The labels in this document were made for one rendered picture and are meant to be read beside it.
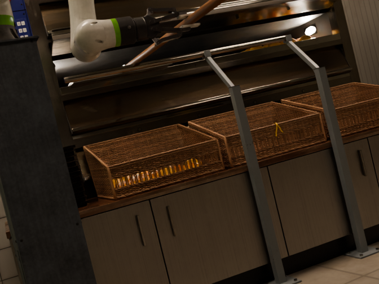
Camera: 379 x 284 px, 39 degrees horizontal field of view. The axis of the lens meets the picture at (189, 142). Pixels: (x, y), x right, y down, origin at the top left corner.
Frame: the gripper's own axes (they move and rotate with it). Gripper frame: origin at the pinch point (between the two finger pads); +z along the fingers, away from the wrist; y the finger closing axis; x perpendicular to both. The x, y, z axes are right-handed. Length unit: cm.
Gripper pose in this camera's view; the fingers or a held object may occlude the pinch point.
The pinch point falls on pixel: (188, 21)
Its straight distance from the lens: 188.8
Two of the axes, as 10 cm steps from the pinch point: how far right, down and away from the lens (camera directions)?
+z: 9.1, -2.2, 3.4
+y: 2.3, 9.7, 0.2
